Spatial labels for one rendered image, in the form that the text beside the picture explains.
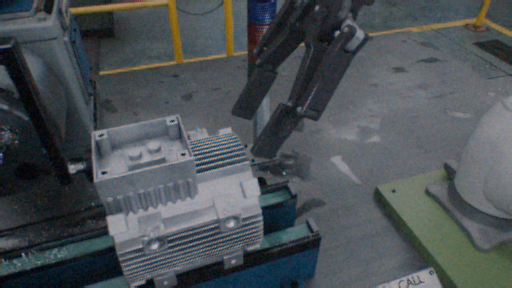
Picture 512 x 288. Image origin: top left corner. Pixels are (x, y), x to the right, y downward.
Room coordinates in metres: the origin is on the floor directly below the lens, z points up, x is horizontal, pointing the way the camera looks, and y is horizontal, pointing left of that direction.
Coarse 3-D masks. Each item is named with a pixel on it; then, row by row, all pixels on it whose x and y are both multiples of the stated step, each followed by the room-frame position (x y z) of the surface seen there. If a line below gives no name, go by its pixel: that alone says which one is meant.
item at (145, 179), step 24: (168, 120) 0.43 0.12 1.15; (96, 144) 0.39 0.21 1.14; (120, 144) 0.41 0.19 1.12; (168, 144) 0.41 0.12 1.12; (96, 168) 0.33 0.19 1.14; (120, 168) 0.36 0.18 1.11; (144, 168) 0.33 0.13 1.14; (168, 168) 0.34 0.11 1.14; (192, 168) 0.35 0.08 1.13; (120, 192) 0.32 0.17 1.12; (144, 192) 0.33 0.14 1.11; (168, 192) 0.34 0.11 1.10; (192, 192) 0.35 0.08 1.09
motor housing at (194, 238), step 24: (192, 144) 0.43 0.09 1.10; (216, 144) 0.42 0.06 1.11; (240, 144) 0.42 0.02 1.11; (216, 168) 0.38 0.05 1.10; (240, 168) 0.39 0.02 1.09; (216, 192) 0.36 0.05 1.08; (240, 192) 0.36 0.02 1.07; (168, 216) 0.32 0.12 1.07; (192, 216) 0.32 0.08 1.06; (216, 216) 0.32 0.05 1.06; (120, 240) 0.29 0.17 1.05; (168, 240) 0.30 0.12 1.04; (192, 240) 0.31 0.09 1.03; (216, 240) 0.31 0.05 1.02; (240, 240) 0.33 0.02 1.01; (144, 264) 0.28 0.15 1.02; (168, 264) 0.29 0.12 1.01; (192, 264) 0.31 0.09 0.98
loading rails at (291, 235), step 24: (264, 192) 0.50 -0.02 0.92; (288, 192) 0.50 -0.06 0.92; (264, 216) 0.47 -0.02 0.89; (288, 216) 0.48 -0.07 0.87; (48, 240) 0.38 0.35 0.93; (72, 240) 0.39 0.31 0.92; (96, 240) 0.39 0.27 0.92; (264, 240) 0.39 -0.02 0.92; (288, 240) 0.39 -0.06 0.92; (312, 240) 0.39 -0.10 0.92; (0, 264) 0.35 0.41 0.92; (24, 264) 0.35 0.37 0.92; (48, 264) 0.35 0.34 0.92; (72, 264) 0.36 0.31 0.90; (96, 264) 0.37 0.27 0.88; (120, 264) 0.38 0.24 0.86; (216, 264) 0.34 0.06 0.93; (240, 264) 0.35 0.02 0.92; (264, 264) 0.36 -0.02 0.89; (288, 264) 0.37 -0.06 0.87; (312, 264) 0.39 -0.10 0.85
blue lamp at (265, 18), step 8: (248, 0) 0.74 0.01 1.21; (272, 0) 0.73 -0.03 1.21; (248, 8) 0.74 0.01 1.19; (256, 8) 0.72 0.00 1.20; (264, 8) 0.72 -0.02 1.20; (272, 8) 0.73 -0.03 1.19; (248, 16) 0.74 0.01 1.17; (256, 16) 0.72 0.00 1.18; (264, 16) 0.72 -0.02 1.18; (272, 16) 0.73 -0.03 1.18
